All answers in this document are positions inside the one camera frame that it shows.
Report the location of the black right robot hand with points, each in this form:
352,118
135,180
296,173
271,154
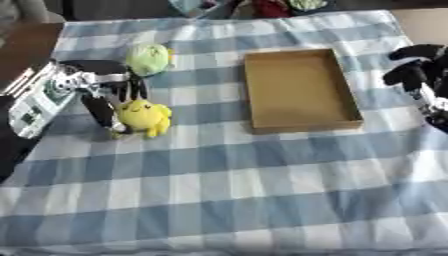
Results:
417,68

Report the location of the tan cardboard box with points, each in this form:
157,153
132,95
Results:
297,90

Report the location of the red bag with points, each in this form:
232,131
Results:
271,8

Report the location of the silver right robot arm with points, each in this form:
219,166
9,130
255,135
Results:
436,106

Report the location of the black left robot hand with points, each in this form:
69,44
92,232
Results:
99,71

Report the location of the light green soft toy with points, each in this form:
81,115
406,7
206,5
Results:
147,59

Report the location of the yellow chick soft toy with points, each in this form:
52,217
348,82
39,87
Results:
144,116

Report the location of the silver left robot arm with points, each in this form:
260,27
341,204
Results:
36,100

